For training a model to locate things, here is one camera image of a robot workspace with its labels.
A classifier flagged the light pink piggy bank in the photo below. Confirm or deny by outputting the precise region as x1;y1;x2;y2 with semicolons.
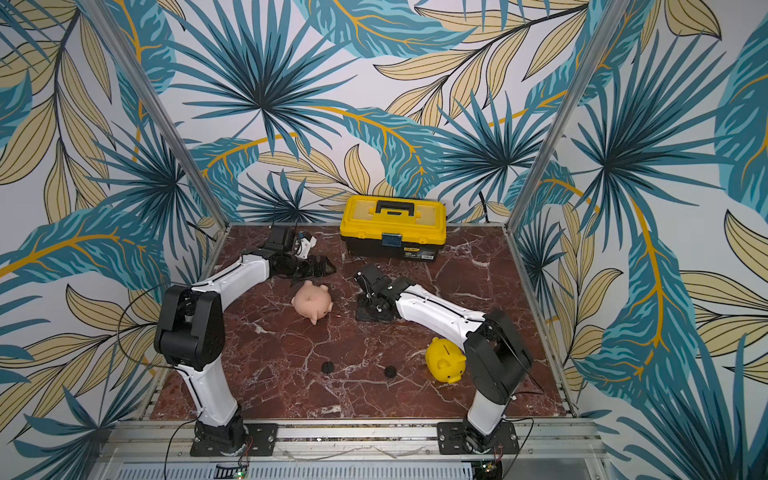
291;280;333;325

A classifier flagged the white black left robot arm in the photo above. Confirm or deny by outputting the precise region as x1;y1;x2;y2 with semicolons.
154;249;336;427

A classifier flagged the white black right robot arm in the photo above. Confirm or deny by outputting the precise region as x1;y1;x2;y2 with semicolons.
354;264;533;439

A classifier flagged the yellow piggy bank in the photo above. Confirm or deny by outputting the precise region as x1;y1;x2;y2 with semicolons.
425;337;467;384

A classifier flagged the yellow black plastic toolbox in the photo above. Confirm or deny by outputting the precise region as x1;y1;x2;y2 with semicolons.
340;195;447;262

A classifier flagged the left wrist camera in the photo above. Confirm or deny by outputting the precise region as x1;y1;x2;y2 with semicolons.
263;226;317;260

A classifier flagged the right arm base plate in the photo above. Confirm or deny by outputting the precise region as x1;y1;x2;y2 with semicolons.
437;420;520;455

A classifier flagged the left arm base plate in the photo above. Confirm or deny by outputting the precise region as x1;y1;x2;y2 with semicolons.
190;422;278;457

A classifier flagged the left aluminium corner post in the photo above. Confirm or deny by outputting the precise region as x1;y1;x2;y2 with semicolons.
81;0;229;230

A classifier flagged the aluminium corner post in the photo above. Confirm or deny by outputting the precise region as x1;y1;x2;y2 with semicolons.
506;0;629;237
81;0;229;230

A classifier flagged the aluminium front rail frame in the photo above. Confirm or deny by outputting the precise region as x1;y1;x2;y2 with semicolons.
88;417;618;479

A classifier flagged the right aluminium corner post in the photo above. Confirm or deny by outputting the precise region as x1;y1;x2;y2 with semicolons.
506;0;629;237

